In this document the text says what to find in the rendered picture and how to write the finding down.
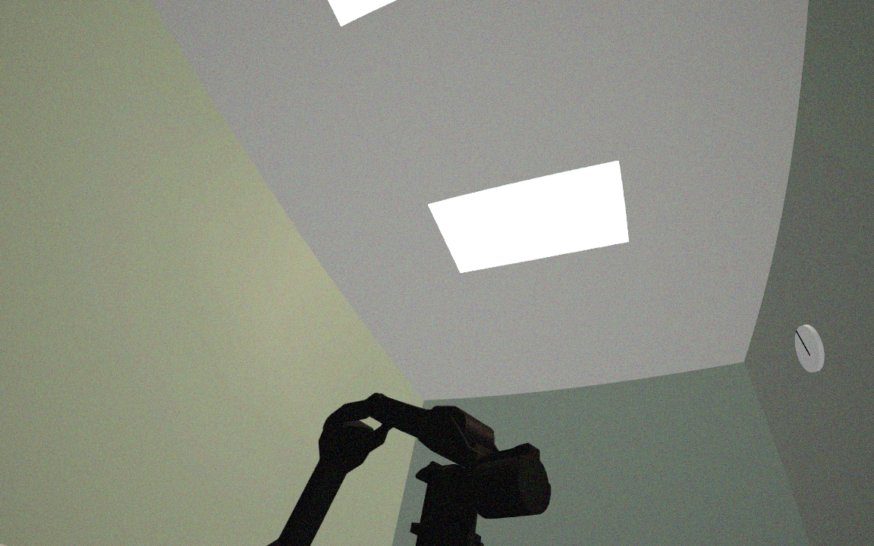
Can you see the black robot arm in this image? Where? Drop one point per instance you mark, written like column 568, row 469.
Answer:
column 494, row 484

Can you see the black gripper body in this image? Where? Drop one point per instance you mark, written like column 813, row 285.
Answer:
column 437, row 529

